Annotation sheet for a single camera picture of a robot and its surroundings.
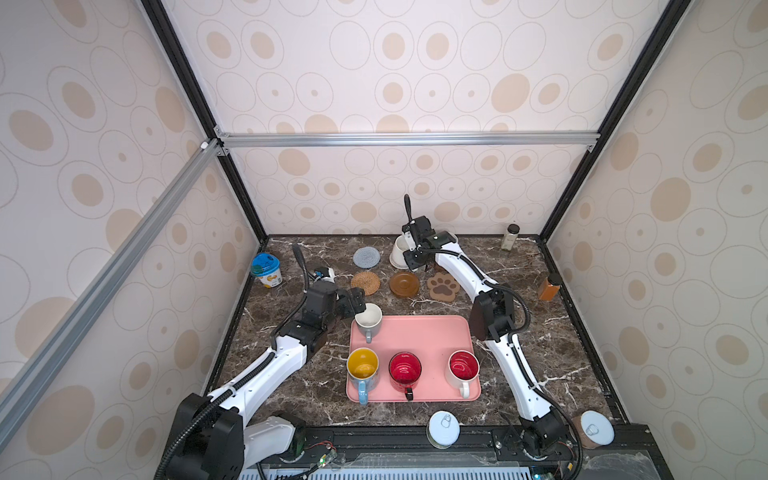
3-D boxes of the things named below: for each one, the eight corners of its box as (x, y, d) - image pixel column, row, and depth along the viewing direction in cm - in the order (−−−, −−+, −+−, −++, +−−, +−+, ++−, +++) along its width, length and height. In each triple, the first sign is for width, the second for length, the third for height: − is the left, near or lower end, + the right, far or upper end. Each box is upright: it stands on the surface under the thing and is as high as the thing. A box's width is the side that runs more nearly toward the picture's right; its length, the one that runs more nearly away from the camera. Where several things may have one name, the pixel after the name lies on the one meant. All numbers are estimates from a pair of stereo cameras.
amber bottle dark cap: (536, 299, 104) (546, 285, 98) (540, 285, 108) (550, 271, 101) (548, 304, 103) (559, 289, 96) (552, 290, 107) (562, 276, 100)
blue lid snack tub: (258, 290, 106) (247, 271, 98) (264, 271, 112) (255, 252, 103) (283, 290, 106) (274, 271, 98) (288, 271, 112) (280, 252, 103)
